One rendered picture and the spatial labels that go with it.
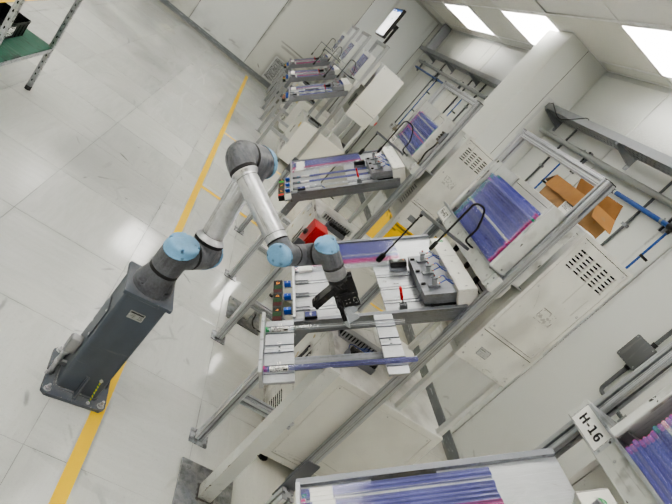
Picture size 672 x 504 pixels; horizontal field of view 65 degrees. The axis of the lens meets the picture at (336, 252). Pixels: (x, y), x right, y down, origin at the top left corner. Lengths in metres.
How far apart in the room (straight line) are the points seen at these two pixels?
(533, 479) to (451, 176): 2.32
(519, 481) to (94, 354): 1.51
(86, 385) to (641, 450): 1.85
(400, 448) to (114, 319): 1.41
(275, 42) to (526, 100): 6.17
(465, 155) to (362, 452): 1.94
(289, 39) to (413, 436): 8.88
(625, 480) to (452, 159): 2.42
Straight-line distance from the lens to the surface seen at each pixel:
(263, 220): 1.72
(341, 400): 2.40
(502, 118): 5.42
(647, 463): 1.46
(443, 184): 3.54
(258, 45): 10.63
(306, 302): 2.25
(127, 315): 2.04
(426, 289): 2.21
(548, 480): 1.60
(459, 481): 1.54
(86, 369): 2.24
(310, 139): 6.66
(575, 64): 5.61
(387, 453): 2.66
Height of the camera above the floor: 1.65
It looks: 17 degrees down
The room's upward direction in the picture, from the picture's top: 42 degrees clockwise
